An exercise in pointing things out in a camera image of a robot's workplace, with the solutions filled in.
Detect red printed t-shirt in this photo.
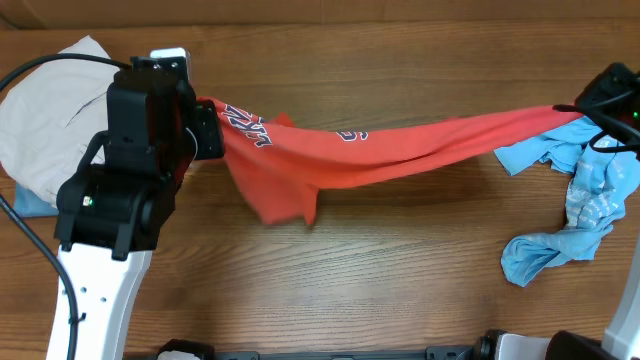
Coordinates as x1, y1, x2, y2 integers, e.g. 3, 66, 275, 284
213, 100, 579, 225

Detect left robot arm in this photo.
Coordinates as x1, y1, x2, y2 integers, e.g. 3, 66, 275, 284
47, 58, 224, 359

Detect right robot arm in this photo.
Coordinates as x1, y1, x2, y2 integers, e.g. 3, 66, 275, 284
462, 63, 639, 359

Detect beige folded trousers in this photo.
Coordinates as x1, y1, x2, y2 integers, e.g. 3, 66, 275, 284
1, 60, 118, 206

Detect folded blue jeans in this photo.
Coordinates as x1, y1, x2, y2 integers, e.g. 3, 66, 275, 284
13, 184, 58, 218

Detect light blue t-shirt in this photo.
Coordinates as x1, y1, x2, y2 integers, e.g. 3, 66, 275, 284
494, 117, 639, 287

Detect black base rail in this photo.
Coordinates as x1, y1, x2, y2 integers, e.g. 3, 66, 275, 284
123, 339, 474, 360

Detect right black cable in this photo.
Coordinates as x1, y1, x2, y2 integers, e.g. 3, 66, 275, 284
551, 89, 640, 154

